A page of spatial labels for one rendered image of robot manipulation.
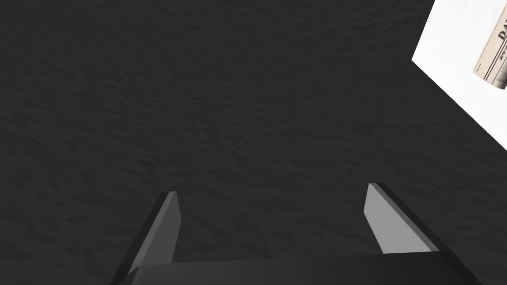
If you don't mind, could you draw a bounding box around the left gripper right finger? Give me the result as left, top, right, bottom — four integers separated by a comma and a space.
363, 182, 462, 266

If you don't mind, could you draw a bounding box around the white table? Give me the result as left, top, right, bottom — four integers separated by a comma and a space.
411, 0, 507, 151

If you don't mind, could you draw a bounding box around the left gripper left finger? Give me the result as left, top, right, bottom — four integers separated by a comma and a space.
112, 190, 182, 285

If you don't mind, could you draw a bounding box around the rolled newspaper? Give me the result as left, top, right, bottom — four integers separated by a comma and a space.
473, 7, 507, 91

